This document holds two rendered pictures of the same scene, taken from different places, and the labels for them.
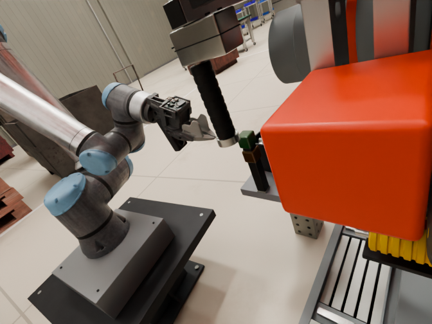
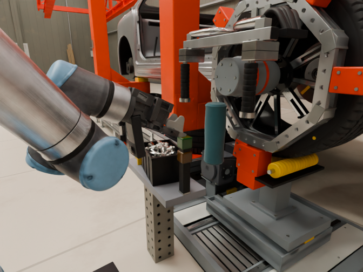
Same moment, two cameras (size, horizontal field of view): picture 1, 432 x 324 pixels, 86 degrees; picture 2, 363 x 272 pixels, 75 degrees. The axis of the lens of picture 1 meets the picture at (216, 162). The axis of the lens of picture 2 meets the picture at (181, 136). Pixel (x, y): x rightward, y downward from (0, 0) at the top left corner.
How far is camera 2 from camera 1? 0.79 m
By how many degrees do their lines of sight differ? 73
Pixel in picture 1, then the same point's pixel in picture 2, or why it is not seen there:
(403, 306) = (268, 225)
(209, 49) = (273, 55)
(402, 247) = (287, 167)
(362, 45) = (270, 79)
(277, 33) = (241, 66)
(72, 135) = (78, 111)
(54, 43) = not seen: outside the picture
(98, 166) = (118, 167)
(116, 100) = (91, 82)
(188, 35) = (267, 45)
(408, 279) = (255, 216)
